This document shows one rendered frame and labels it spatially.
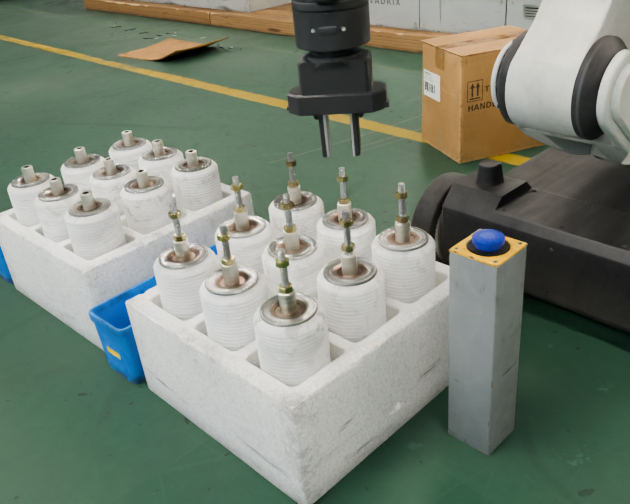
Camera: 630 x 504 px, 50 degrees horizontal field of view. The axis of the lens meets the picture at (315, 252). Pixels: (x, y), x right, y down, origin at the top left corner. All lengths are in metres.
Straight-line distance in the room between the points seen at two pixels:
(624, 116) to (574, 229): 0.24
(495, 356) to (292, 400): 0.27
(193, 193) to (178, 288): 0.39
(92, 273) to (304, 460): 0.54
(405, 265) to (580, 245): 0.32
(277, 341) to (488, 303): 0.27
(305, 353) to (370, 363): 0.10
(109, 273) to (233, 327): 0.38
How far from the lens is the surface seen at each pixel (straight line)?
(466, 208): 1.27
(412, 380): 1.03
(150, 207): 1.31
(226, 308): 0.93
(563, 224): 1.21
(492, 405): 0.97
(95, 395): 1.24
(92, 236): 1.27
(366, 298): 0.92
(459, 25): 3.15
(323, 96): 0.82
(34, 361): 1.37
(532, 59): 1.03
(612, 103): 1.01
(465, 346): 0.93
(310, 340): 0.86
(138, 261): 1.28
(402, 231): 1.01
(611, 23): 1.06
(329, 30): 0.78
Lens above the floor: 0.74
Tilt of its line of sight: 29 degrees down
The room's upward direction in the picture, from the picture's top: 6 degrees counter-clockwise
